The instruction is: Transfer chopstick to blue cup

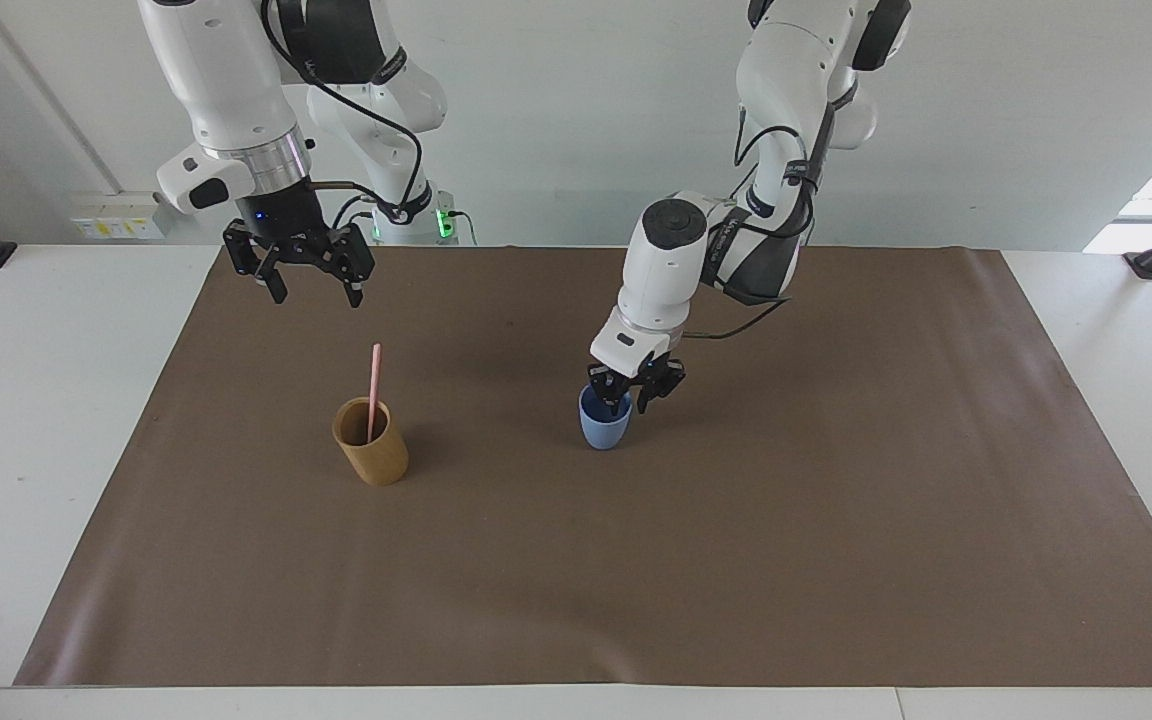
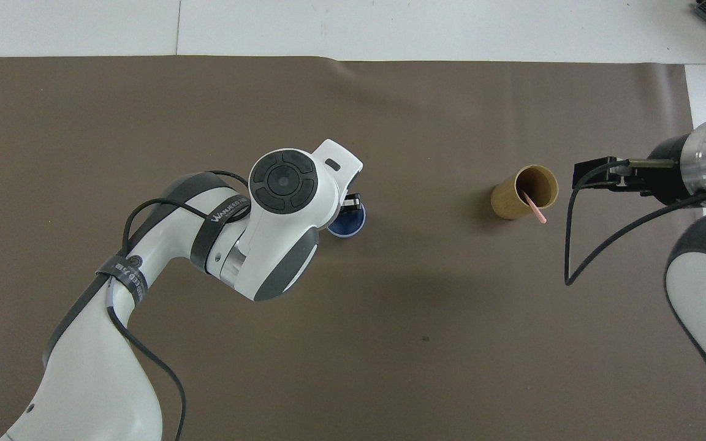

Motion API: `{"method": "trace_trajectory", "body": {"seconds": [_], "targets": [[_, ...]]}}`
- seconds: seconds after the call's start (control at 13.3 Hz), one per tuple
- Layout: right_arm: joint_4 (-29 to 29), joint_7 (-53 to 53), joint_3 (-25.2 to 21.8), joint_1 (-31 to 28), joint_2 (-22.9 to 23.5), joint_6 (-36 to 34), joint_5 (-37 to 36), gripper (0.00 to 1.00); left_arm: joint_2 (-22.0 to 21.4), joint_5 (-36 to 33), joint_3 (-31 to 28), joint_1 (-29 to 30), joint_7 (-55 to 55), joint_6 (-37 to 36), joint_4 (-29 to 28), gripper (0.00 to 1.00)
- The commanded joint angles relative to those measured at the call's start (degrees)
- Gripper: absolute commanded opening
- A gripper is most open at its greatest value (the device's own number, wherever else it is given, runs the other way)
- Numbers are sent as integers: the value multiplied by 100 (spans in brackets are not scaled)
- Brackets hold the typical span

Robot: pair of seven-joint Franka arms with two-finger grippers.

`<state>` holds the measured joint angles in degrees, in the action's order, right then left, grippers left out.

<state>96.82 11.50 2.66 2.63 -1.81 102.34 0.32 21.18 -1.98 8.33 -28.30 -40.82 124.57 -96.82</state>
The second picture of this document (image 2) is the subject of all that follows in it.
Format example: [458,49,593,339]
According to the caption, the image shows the black cable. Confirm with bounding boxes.
[106,170,251,441]
[564,158,706,287]

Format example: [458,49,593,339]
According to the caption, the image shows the brown paper cup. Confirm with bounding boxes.
[491,165,559,221]

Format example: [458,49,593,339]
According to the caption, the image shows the pink chopstick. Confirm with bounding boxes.
[522,191,548,224]

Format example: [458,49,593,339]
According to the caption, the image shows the blue cup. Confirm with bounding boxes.
[327,202,366,239]

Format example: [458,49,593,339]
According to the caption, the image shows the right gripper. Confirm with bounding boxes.
[626,136,694,206]

